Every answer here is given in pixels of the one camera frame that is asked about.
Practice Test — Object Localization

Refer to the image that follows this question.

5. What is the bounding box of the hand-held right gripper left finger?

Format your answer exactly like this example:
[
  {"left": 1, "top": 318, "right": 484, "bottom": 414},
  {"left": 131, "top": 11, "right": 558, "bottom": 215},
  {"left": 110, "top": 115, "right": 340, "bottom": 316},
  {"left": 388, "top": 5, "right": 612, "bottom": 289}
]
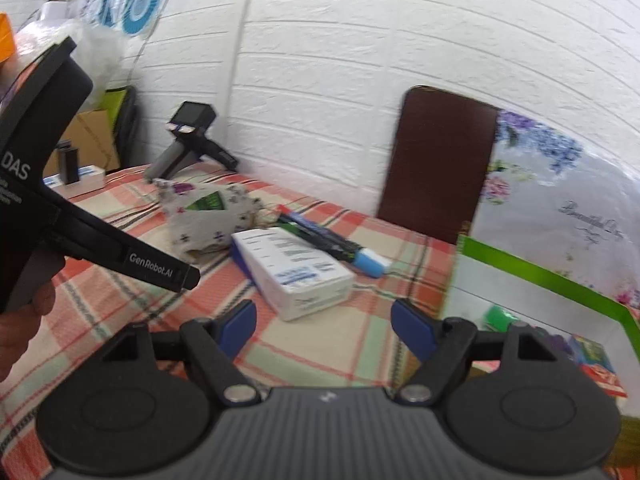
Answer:
[{"left": 102, "top": 300, "right": 262, "bottom": 406}]

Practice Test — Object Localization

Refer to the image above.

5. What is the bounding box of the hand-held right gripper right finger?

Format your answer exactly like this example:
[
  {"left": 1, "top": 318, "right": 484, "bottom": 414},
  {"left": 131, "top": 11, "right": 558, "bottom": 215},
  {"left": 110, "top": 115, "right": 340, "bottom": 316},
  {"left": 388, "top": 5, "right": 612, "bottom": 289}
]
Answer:
[{"left": 390, "top": 298, "right": 558, "bottom": 405}]

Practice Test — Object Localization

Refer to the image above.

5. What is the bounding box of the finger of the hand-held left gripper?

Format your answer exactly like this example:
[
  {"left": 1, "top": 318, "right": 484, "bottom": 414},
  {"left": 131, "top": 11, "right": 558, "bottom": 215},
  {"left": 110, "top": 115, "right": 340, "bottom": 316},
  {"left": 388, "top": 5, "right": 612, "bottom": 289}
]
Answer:
[{"left": 47, "top": 200, "right": 202, "bottom": 292}]

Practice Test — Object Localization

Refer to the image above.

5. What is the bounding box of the floral fabric pouch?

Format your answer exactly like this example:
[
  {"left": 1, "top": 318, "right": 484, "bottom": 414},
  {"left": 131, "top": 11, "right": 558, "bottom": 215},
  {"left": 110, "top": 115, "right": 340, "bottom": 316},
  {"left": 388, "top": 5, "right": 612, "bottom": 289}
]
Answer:
[{"left": 152, "top": 179, "right": 266, "bottom": 261}]

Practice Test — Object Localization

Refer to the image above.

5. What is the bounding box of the white and blue box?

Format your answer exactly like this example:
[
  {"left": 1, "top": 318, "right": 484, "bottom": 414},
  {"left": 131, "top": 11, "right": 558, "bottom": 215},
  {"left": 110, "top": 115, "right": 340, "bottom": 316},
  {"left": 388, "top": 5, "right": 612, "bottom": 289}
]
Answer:
[{"left": 230, "top": 227, "right": 357, "bottom": 322}]

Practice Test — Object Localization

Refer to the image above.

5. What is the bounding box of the black marker white cap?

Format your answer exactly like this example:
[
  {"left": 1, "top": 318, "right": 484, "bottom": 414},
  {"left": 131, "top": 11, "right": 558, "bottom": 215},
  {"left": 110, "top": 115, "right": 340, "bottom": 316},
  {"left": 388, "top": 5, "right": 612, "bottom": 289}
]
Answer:
[{"left": 276, "top": 216, "right": 392, "bottom": 277}]

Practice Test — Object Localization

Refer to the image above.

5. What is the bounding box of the black marker blue cap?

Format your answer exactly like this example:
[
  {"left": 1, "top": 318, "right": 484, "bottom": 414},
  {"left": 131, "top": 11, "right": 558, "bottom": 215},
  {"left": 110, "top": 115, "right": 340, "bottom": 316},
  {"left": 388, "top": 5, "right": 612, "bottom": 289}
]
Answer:
[{"left": 279, "top": 208, "right": 383, "bottom": 267}]

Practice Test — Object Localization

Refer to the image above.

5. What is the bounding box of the green cardboard box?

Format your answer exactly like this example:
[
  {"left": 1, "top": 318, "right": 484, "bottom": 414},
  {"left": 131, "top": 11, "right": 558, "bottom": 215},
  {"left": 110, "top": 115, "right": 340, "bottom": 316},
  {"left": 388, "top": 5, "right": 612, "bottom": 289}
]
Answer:
[{"left": 442, "top": 234, "right": 640, "bottom": 401}]

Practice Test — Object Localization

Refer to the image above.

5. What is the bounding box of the person's left hand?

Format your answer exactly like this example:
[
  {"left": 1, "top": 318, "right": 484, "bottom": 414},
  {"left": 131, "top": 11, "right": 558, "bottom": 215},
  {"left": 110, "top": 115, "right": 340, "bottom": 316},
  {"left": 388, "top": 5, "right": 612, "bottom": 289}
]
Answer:
[{"left": 0, "top": 281, "right": 57, "bottom": 382}]

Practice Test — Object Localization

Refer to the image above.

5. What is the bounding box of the plaid blanket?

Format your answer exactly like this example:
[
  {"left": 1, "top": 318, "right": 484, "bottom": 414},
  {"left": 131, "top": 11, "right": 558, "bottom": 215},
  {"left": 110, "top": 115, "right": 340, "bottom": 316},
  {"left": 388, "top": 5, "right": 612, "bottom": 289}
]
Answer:
[{"left": 0, "top": 162, "right": 640, "bottom": 480}]

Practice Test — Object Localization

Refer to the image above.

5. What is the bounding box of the small black upright block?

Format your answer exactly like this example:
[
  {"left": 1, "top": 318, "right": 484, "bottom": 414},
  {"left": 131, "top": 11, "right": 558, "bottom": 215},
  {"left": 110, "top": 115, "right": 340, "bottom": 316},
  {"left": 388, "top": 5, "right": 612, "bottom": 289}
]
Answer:
[{"left": 57, "top": 142, "right": 81, "bottom": 186}]

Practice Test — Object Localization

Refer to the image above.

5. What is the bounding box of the brown cardboard box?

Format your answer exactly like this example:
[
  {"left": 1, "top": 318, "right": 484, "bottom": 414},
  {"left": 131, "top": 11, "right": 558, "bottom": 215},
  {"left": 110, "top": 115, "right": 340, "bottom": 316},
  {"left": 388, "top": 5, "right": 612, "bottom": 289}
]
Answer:
[{"left": 60, "top": 107, "right": 123, "bottom": 173}]

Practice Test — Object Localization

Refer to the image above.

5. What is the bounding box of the small white box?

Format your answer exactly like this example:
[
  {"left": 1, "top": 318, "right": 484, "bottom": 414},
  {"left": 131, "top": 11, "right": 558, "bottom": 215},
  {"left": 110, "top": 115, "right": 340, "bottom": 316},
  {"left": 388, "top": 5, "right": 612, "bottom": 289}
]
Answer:
[{"left": 42, "top": 165, "right": 106, "bottom": 199}]

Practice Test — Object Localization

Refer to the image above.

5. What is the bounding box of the black bag green trim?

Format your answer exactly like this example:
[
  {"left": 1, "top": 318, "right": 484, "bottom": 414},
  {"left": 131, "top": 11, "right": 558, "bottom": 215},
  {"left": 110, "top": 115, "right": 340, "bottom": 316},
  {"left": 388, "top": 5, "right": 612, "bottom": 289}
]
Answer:
[{"left": 106, "top": 85, "right": 141, "bottom": 167}]

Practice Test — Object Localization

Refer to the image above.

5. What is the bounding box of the orange container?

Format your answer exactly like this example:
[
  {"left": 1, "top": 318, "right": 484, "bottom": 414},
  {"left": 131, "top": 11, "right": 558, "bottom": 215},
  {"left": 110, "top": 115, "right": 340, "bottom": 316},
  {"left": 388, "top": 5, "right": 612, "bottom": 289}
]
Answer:
[{"left": 0, "top": 12, "right": 17, "bottom": 62}]

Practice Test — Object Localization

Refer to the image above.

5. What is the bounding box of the small green box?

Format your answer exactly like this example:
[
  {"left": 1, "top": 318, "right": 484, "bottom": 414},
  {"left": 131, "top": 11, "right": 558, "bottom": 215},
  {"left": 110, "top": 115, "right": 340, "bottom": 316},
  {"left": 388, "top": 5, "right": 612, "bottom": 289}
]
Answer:
[{"left": 482, "top": 305, "right": 518, "bottom": 331}]

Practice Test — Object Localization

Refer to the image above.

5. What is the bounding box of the clear plastic bag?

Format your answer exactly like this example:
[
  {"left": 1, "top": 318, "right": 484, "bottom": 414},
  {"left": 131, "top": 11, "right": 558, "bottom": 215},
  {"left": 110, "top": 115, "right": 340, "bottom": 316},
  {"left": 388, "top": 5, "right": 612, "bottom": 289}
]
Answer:
[{"left": 75, "top": 25, "right": 127, "bottom": 107}]

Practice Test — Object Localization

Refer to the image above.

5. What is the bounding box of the brown wooden headboard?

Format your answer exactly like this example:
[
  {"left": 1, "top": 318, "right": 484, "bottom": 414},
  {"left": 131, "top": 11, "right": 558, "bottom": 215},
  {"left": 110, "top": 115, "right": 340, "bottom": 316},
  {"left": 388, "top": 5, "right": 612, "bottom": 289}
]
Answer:
[{"left": 376, "top": 85, "right": 501, "bottom": 246}]

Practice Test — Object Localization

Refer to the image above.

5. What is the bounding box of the floral pillow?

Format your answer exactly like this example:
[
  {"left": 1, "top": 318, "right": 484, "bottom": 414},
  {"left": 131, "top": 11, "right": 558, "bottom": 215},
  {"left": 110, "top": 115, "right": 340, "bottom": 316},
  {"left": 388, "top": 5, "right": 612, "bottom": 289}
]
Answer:
[{"left": 470, "top": 110, "right": 640, "bottom": 311}]

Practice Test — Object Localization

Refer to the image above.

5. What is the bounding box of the blue card box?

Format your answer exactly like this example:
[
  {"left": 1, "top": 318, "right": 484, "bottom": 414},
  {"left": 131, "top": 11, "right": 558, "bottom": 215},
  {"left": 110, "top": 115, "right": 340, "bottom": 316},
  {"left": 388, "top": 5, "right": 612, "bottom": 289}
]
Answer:
[{"left": 569, "top": 334, "right": 609, "bottom": 368}]

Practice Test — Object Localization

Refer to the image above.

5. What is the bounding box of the red card pack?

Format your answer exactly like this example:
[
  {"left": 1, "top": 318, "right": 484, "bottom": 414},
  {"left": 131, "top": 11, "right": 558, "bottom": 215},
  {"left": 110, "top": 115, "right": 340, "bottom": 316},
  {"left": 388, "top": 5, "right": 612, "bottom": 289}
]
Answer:
[{"left": 582, "top": 364, "right": 628, "bottom": 400}]

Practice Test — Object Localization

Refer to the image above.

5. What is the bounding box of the black handheld device grey handle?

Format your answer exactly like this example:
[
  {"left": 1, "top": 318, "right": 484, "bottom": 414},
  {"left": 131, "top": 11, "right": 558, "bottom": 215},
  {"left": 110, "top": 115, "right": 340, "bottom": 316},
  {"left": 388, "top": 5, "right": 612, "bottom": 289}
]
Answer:
[{"left": 145, "top": 101, "right": 240, "bottom": 183}]

